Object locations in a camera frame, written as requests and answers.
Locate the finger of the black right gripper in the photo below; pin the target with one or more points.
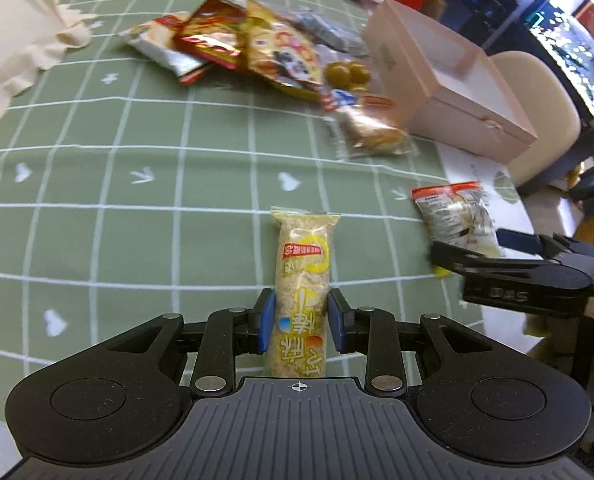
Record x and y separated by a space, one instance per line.
531 244
460 260

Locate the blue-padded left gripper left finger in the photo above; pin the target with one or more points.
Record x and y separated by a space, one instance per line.
260 321

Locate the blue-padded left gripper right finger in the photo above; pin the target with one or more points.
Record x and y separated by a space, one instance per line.
341 321

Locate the clear white snack packet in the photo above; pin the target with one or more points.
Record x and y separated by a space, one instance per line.
457 214

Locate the yellow rice cracker stick packet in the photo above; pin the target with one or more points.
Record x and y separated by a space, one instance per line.
297 346

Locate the blue clear snack packet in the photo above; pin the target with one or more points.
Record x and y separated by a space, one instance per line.
331 33

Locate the white paper sheet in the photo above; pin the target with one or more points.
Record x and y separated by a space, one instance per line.
499 193

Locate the beige chair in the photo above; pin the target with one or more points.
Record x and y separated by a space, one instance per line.
549 108

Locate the clear bread snack packet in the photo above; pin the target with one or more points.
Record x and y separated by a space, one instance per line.
364 125

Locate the pink open storage box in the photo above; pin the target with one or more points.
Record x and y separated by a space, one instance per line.
445 88

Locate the glass display cabinet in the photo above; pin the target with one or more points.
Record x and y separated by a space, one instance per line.
569 40

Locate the clear bag of brown balls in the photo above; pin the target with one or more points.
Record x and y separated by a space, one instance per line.
348 75

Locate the green grid tablecloth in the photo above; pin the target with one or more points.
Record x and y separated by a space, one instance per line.
124 195

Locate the yellow panda chips bag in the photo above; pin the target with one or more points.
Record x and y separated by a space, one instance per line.
280 54

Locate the red snack bag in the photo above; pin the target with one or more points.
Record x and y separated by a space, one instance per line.
215 32

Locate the white red snack packet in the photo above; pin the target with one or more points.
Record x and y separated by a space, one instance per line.
154 39

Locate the cream cloth bag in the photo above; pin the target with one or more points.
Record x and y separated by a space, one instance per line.
34 37

